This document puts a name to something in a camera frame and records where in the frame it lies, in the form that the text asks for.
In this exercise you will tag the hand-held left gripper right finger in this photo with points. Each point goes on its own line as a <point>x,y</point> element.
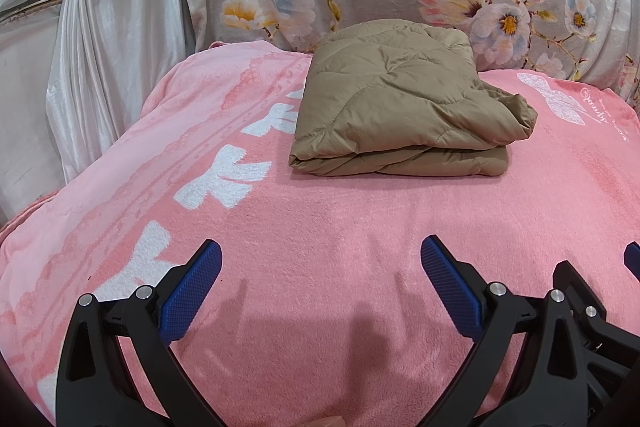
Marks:
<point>452,287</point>

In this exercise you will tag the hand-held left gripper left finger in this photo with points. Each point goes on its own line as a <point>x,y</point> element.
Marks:
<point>192,292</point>

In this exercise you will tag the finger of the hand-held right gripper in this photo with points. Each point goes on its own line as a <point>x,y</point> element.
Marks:
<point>572,279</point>
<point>634,259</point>

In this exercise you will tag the tan quilted jacket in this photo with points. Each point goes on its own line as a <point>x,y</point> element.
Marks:
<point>395,102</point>

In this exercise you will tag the pink bow print blanket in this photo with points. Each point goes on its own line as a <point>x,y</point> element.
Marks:
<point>340,247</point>

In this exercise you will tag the white satin curtain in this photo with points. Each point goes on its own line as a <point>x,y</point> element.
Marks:
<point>110,57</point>

